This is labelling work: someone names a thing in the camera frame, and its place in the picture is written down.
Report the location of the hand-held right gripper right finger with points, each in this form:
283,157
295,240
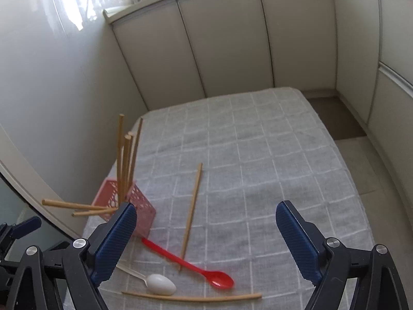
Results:
298,242

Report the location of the pink perforated plastic basket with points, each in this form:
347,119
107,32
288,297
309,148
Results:
142,206

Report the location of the narrow beige cabinet door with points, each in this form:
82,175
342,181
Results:
355,48

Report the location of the beige drawer front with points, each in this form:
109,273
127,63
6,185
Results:
397,25
392,113

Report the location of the long wooden chopstick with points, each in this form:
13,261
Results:
193,298
193,200
184,252

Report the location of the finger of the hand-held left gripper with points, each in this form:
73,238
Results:
56,269
27,226

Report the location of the bunch of wooden chopsticks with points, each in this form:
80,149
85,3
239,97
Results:
121,155

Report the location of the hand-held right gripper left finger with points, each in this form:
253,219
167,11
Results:
113,245

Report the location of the red plastic spoon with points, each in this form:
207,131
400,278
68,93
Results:
222,279

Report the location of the white plastic spoon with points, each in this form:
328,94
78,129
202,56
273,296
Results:
161,284

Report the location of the grey checked tablecloth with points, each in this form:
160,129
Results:
258,168

